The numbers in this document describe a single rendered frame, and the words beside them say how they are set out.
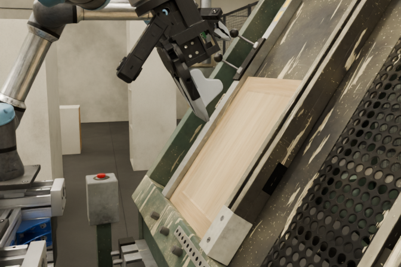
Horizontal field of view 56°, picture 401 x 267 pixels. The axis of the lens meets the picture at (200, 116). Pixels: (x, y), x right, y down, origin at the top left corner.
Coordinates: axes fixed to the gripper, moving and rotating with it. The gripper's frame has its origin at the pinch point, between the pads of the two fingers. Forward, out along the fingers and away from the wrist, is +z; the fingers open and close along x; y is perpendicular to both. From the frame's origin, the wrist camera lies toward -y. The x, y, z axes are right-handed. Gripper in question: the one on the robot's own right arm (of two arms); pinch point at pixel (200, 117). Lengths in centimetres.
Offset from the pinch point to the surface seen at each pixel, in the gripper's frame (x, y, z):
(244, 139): 53, 18, 27
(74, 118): 540, -87, 40
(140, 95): 422, 13, 43
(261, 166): 26.7, 12.5, 26.4
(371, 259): -13.6, 11.5, 30.5
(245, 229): 25.6, 1.2, 38.6
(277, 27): 79, 57, 4
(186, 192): 66, -6, 39
